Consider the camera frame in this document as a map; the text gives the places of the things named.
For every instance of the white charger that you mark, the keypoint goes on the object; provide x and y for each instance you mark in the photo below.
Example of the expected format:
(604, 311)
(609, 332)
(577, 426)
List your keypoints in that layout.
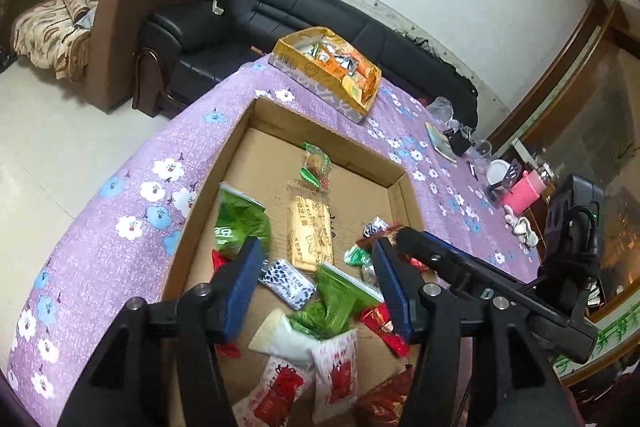
(218, 7)

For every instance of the beige floral blanket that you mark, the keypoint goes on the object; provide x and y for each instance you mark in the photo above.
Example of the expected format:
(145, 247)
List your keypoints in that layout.
(50, 32)

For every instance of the green pastry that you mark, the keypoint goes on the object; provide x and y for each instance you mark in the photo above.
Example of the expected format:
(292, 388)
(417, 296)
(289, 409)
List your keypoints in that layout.
(316, 164)

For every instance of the yellow tray box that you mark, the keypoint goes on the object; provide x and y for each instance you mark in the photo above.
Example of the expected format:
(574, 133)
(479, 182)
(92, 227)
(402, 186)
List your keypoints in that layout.
(300, 67)

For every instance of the green booklet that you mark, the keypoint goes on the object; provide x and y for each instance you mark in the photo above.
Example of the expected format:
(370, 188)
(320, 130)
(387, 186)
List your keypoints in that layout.
(437, 139)

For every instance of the purple floral tablecloth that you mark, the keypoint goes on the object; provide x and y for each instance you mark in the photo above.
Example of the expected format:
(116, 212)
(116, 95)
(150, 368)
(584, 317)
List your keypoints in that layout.
(100, 287)

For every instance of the large green snack bag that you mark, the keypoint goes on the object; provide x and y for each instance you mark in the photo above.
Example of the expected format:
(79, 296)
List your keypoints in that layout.
(240, 222)

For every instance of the black leather sofa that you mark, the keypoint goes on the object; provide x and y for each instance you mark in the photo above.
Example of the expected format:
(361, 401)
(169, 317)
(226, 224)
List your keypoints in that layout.
(280, 7)

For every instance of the large red snack bag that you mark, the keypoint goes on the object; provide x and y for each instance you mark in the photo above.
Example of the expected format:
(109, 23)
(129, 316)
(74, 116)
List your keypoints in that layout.
(385, 402)

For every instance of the small green candy packet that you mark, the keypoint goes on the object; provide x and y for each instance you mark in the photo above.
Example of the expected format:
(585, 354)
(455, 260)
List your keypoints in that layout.
(356, 255)

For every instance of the blue white patterned packet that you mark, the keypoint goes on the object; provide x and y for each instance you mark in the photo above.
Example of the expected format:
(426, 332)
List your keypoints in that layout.
(287, 282)

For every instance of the small dark object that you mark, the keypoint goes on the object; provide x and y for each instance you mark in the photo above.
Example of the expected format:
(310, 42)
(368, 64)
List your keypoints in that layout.
(472, 169)

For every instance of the pink holder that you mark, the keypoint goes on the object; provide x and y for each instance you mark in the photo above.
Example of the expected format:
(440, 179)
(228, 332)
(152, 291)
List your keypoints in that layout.
(525, 197)

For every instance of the white plush toy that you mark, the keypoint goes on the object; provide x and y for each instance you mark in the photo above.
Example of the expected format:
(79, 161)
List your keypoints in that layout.
(522, 227)

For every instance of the small red snack packet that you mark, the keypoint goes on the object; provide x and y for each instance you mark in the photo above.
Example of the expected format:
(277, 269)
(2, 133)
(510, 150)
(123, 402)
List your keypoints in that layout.
(220, 259)

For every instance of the black box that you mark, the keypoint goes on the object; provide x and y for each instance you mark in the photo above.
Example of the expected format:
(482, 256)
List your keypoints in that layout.
(459, 141)

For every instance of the clear plastic bag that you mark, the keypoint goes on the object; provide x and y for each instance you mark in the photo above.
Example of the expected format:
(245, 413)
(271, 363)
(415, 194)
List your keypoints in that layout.
(440, 107)

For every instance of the cream snack packet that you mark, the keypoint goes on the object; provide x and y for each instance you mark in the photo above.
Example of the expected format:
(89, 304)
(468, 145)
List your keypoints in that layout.
(280, 339)

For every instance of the white and red snack packet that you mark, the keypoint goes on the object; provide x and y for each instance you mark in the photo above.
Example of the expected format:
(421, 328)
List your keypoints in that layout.
(277, 394)
(340, 372)

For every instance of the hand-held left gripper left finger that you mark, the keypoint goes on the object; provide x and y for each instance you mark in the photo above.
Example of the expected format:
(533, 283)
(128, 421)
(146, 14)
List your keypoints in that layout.
(245, 292)

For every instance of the cardboard box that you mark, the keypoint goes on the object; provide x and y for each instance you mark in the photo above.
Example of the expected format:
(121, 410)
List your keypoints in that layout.
(260, 157)

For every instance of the clear glass jar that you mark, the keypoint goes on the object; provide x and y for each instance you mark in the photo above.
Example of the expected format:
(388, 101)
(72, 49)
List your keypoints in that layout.
(482, 152)

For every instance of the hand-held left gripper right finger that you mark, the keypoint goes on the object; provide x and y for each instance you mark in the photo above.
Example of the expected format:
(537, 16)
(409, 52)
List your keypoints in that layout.
(395, 289)

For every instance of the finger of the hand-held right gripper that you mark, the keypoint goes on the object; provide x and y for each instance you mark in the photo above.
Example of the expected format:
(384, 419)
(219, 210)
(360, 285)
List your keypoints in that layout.
(430, 252)

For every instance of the silver and red candy packet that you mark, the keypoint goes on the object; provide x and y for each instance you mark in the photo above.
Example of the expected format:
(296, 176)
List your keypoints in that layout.
(376, 227)

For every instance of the green snack packet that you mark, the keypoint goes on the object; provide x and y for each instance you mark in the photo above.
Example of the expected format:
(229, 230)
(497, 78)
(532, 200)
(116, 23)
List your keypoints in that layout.
(337, 299)

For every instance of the tan biscuit packet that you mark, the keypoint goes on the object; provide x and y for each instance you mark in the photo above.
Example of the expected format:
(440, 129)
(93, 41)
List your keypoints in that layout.
(310, 227)

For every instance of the wooden cabinet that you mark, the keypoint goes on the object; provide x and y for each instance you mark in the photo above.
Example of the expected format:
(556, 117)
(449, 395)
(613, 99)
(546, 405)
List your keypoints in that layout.
(565, 72)

